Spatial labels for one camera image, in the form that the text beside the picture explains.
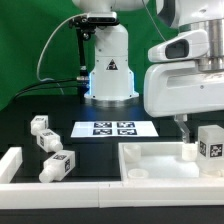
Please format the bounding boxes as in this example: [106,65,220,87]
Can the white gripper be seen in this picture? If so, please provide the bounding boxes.
[143,29,224,143]

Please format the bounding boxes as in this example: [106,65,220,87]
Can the white square table top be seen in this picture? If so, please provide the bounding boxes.
[119,142,224,180]

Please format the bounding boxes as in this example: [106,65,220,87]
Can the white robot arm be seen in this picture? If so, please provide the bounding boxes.
[72,0,224,117]

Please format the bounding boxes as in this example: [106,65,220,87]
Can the white front fence bar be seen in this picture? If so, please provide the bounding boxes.
[0,178,224,209]

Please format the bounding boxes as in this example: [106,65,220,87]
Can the white fence bar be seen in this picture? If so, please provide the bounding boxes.
[0,178,224,209]
[0,147,23,184]

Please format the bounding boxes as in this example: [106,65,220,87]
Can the white tag sheet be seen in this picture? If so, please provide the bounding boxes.
[71,121,158,138]

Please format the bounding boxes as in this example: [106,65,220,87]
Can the white left fence bar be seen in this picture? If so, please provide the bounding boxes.
[0,147,23,184]

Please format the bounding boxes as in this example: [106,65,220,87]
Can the thin grey cable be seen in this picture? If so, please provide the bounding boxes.
[141,0,168,42]

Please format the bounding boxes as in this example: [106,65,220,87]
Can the white cable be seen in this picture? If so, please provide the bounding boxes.
[36,13,88,96]

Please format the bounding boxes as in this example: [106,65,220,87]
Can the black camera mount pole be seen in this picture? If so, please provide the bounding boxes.
[69,16,96,103]

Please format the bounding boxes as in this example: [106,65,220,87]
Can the grey camera on mount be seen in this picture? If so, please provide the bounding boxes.
[87,12,119,26]

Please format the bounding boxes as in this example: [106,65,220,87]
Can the black cables on table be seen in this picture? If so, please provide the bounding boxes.
[11,77,91,102]

